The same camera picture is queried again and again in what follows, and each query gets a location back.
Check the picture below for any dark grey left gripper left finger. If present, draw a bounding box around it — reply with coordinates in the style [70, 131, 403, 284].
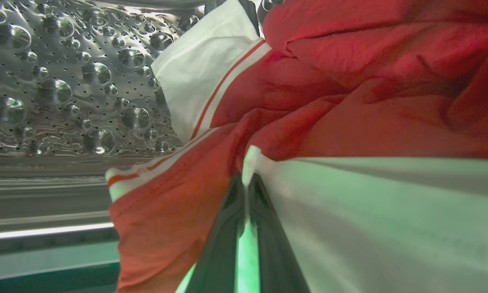
[185, 173, 246, 293]

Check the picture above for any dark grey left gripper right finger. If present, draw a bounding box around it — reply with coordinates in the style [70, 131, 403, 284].
[248, 173, 312, 293]

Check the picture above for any red and white garment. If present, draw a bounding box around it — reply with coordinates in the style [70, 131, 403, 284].
[106, 0, 488, 293]

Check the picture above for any white washing machine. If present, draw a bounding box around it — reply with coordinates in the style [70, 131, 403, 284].
[0, 157, 120, 293]

